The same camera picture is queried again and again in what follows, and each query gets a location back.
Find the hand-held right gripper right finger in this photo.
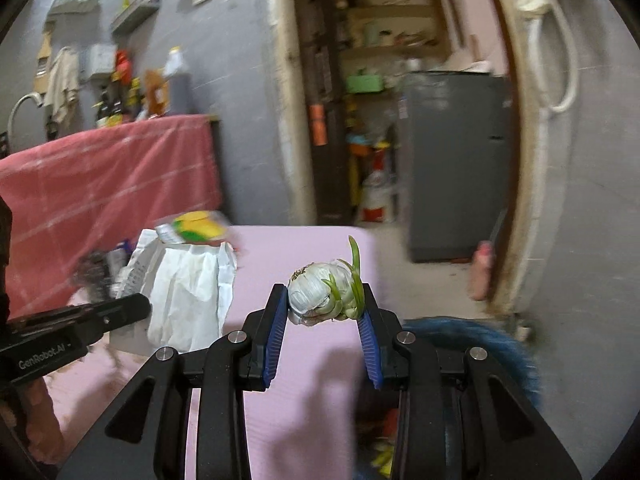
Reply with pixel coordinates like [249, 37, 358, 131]
[355, 283, 582, 480]

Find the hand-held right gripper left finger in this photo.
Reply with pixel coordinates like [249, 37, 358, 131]
[57, 283, 289, 480]

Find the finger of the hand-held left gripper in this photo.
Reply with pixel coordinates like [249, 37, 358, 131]
[75, 293, 152, 346]

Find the sprouting garlic bulb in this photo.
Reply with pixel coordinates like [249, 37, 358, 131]
[287, 236, 366, 328]

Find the white plastic bag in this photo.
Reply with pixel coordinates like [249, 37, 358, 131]
[146, 241, 238, 353]

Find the blue trash bin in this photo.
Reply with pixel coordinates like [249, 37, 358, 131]
[352, 316, 543, 480]

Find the person's left hand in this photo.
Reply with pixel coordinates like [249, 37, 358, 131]
[10, 375, 68, 466]

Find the dark crumpled wrapper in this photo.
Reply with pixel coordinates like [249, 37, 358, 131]
[74, 250, 132, 297]

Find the white printed paper packet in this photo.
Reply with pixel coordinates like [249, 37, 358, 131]
[112, 229, 168, 303]

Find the yellow green snack packet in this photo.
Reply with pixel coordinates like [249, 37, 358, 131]
[156, 210, 231, 245]

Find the red checked cloth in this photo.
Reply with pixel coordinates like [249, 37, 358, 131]
[0, 114, 223, 318]

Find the pink bottle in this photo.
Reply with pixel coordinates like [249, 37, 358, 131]
[470, 241, 496, 302]

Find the white red sack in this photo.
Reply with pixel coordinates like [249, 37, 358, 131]
[361, 167, 396, 222]

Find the cluster of sauce bottles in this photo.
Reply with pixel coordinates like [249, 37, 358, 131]
[95, 79, 147, 128]

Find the grey refrigerator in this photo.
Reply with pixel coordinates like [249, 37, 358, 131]
[400, 71, 516, 263]

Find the brown paper packet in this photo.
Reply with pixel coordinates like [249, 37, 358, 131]
[144, 69, 171, 117]

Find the large dark sauce jug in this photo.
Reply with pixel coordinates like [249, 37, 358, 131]
[162, 47, 193, 116]

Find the metal faucet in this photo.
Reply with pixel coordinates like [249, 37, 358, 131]
[7, 92, 43, 153]

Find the white hanging towel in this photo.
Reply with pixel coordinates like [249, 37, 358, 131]
[44, 47, 81, 128]

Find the green plastic box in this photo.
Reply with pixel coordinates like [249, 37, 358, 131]
[346, 74, 385, 95]

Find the wooden pantry shelf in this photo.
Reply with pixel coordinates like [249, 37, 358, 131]
[325, 0, 451, 61]

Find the white wall box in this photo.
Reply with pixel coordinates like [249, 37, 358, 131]
[87, 44, 118, 81]

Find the metal wall shelf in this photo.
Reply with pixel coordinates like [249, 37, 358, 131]
[111, 0, 162, 34]

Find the metal wall rack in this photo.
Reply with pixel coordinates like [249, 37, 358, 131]
[50, 0, 103, 14]

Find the white hose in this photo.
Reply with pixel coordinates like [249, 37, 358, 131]
[520, 0, 581, 113]

